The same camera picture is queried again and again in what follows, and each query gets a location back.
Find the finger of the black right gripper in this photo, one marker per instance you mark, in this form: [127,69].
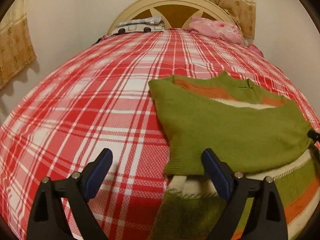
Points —
[314,135]

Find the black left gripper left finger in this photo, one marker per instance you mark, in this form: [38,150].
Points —
[47,219]

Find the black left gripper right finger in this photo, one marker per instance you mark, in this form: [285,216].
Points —
[266,218]

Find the green striped knit sweater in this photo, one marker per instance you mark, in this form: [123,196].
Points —
[254,131]

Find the red white plaid bedsheet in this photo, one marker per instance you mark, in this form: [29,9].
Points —
[101,99]

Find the pink floral pillow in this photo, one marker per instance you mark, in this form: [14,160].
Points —
[216,29]

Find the beige curtain at side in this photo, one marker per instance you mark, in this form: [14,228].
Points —
[16,48]

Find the cream wooden headboard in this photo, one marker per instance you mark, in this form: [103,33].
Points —
[174,13]

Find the grey white patterned pillow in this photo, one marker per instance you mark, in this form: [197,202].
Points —
[145,25]

